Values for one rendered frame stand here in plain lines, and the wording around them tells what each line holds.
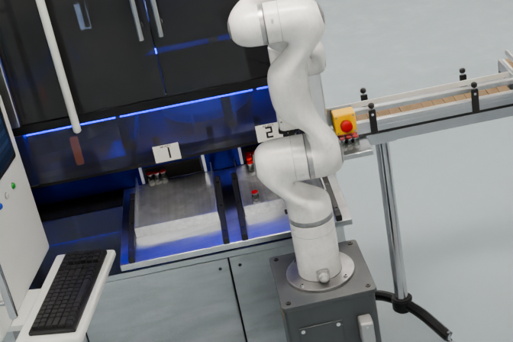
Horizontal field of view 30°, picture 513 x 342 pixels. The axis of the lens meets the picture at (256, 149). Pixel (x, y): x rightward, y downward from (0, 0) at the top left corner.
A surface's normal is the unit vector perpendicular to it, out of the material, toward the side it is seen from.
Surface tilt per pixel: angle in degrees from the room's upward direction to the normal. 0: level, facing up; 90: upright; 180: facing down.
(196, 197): 0
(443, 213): 0
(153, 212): 0
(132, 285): 90
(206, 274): 90
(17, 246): 90
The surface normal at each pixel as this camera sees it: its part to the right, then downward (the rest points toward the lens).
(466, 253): -0.17, -0.88
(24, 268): 0.98, -0.11
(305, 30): 0.07, 0.51
